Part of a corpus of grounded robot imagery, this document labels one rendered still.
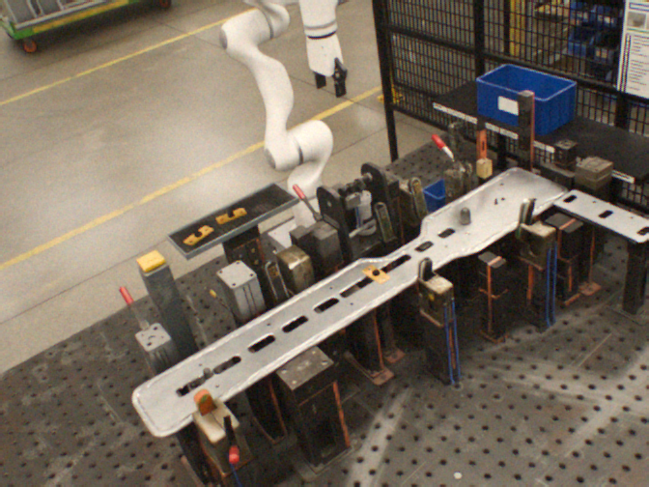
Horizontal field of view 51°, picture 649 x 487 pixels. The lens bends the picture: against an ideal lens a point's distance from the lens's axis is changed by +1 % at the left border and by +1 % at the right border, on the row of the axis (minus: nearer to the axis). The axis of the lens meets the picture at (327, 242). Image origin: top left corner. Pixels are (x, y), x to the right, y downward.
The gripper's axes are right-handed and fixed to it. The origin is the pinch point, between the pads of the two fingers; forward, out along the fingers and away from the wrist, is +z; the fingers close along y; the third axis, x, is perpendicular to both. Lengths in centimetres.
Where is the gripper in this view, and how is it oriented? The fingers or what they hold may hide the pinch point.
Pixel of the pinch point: (330, 88)
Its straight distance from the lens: 187.4
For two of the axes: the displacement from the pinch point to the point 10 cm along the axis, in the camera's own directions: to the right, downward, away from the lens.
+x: 8.1, -4.5, 3.9
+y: 5.7, 4.1, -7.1
